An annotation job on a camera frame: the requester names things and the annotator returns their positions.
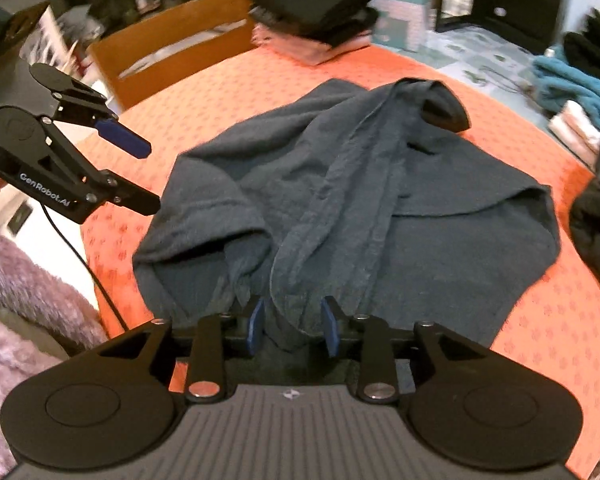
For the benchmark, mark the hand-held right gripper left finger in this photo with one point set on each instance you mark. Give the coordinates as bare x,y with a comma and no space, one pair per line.
256,327

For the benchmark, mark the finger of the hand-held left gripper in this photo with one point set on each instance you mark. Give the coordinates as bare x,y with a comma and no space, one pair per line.
125,140
140,202

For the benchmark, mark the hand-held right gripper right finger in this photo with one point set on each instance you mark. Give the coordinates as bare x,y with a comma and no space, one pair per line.
330,330

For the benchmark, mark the grey hooded fleece garment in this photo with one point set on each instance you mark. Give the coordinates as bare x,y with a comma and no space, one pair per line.
405,240

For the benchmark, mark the wooden chair with slatted back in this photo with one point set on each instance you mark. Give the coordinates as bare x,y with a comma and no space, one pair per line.
180,50

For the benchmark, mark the folded pink garment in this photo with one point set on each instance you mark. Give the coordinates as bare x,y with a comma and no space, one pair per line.
310,50

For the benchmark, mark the orange flower-patterned mat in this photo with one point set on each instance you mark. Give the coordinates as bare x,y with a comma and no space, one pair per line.
555,335

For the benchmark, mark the folded black garment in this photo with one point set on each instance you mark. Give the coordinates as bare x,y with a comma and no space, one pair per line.
310,0

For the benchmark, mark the teal and pink cardboard box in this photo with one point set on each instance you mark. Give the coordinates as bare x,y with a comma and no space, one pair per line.
400,5

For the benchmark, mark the checkered leaf-print tablecloth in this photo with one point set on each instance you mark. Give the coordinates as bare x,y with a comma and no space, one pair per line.
480,55

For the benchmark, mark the white and pink garment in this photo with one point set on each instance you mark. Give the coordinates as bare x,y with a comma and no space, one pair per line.
575,130

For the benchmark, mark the teal knit sweater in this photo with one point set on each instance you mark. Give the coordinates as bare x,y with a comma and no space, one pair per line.
570,85

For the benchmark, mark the black knit garment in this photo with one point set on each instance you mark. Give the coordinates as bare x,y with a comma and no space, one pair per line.
595,55

